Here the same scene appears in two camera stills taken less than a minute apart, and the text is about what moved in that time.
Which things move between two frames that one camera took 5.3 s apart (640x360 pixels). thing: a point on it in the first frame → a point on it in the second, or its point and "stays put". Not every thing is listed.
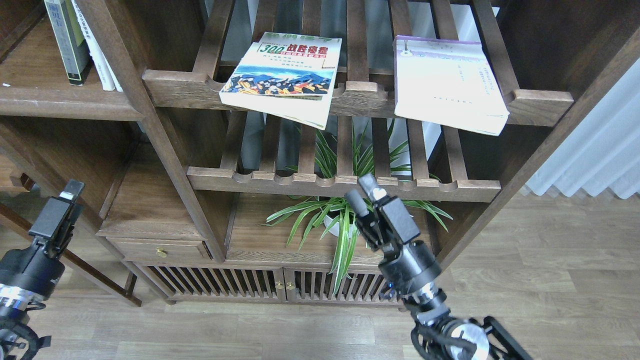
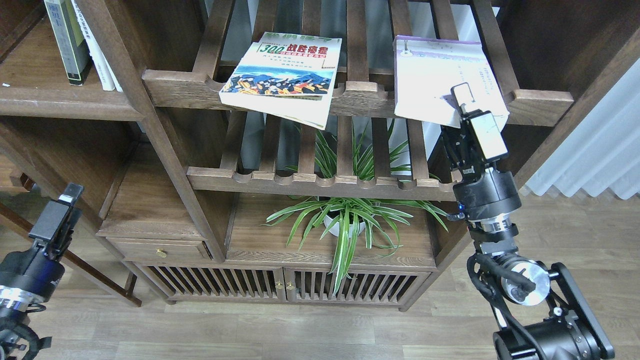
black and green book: [70, 39] stays put
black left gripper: [33, 273] stays put
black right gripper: [411, 272] → [488, 201]
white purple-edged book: [448, 82] stays put
